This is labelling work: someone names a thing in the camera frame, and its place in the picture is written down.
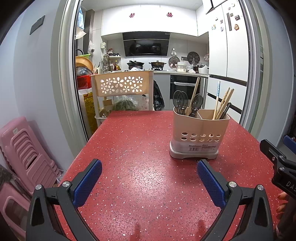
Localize yellow round basin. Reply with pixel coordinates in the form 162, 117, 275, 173
75, 56, 94, 72

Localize yellow oil bottle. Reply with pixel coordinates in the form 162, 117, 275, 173
83, 91, 99, 137

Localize black range hood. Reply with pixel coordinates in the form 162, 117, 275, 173
122, 32, 171, 57

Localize person's right hand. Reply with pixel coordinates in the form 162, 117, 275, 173
274, 192, 296, 241

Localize red plastic basket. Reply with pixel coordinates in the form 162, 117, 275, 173
76, 75, 93, 90

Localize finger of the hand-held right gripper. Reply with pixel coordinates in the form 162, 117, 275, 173
259, 139, 288, 168
283, 135, 296, 151

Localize black bag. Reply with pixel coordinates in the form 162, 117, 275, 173
153, 80, 165, 111

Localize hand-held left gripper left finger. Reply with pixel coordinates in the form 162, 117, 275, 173
26, 159, 102, 241

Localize pink plastic stool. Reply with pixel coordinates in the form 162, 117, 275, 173
0, 195, 32, 241
0, 116, 62, 195

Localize green plastic basket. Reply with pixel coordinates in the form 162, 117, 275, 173
76, 53, 91, 63

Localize white refrigerator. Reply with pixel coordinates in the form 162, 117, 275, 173
205, 0, 250, 118

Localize metal bowl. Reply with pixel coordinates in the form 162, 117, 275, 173
76, 66, 92, 77

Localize dark wall switch panel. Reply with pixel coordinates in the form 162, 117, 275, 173
30, 15, 46, 35

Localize black wok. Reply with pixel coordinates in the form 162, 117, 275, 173
148, 60, 167, 70
126, 60, 145, 70

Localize beige plastic utensil holder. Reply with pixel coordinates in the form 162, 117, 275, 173
169, 107, 231, 160

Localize blue patterned chopstick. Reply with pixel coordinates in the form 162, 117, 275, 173
214, 81, 221, 120

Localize beige floral storage cart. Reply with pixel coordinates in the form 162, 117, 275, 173
90, 70, 155, 121

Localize black built-in oven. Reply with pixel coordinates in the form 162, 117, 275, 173
169, 74, 206, 104

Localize light wooden chopstick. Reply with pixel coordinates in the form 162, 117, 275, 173
186, 77, 201, 115
216, 87, 231, 120

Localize green vegetables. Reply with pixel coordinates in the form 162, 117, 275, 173
113, 95, 139, 111

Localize white spice rack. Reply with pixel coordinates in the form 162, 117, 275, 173
107, 53, 122, 71

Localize grey spoon with dark handle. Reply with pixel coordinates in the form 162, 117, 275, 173
180, 91, 189, 115
173, 90, 183, 115
190, 93, 204, 118

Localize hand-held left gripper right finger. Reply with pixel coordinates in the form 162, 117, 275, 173
197, 159, 274, 241

